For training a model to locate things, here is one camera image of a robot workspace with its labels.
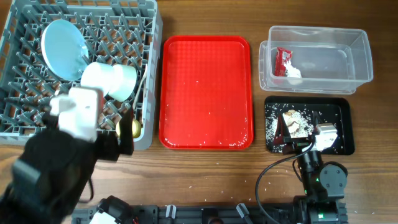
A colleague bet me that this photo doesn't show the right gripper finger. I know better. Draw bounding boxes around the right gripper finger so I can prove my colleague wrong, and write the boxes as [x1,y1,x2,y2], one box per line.
[273,114,293,145]
[312,111,323,134]

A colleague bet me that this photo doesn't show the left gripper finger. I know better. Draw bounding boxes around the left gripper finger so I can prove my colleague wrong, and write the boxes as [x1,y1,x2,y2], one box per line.
[42,105,58,129]
[119,108,134,155]

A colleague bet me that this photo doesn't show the yellow plastic cup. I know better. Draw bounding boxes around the yellow plastic cup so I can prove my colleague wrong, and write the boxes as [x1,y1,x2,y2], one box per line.
[116,119,142,139]

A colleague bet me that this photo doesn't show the food scraps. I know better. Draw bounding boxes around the food scraps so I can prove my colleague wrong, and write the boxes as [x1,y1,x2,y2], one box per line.
[265,103,314,143]

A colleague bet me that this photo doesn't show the white plastic fork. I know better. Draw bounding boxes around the white plastic fork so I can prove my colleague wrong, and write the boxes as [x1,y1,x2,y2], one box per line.
[132,67,148,111]

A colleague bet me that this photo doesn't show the white napkin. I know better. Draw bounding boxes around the white napkin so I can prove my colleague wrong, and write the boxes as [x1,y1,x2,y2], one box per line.
[284,60,302,85]

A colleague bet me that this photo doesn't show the large light blue plate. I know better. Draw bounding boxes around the large light blue plate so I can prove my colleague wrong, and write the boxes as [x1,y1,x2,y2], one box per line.
[41,19,89,81]

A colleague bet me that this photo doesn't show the red ketchup packet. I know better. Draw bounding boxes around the red ketchup packet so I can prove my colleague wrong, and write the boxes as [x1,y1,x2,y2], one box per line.
[274,47,293,77]

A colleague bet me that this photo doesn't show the white plastic spoon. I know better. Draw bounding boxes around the white plastic spoon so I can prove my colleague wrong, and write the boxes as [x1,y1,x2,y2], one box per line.
[140,88,146,127]

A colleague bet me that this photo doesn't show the green bowl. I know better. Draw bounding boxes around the green bowl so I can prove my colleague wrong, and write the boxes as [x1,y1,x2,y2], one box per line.
[108,64,137,102]

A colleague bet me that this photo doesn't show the light blue bowl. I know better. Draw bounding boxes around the light blue bowl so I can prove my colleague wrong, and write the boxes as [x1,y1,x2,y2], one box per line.
[80,62,113,96]

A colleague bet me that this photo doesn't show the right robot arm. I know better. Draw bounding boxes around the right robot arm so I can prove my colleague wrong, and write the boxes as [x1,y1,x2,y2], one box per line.
[274,113,348,223]

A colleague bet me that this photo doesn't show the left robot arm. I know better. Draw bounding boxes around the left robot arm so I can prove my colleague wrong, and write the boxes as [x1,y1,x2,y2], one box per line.
[1,110,134,223]

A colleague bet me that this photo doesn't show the black waste tray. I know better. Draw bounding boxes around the black waste tray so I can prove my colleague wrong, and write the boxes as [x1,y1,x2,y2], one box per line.
[264,96,355,155]

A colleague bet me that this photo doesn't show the grey dishwasher rack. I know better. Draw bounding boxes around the grey dishwasher rack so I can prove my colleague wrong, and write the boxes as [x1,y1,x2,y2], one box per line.
[1,0,163,151]

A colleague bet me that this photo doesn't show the clear plastic bin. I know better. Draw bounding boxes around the clear plastic bin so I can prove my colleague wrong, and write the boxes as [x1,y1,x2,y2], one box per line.
[259,26,374,95]

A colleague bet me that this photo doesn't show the red plastic tray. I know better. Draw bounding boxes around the red plastic tray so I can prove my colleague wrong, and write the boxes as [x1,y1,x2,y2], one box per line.
[159,35,254,151]

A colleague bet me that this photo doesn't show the right black cable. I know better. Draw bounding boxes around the right black cable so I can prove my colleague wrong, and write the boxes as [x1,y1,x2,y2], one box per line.
[255,141,317,224]

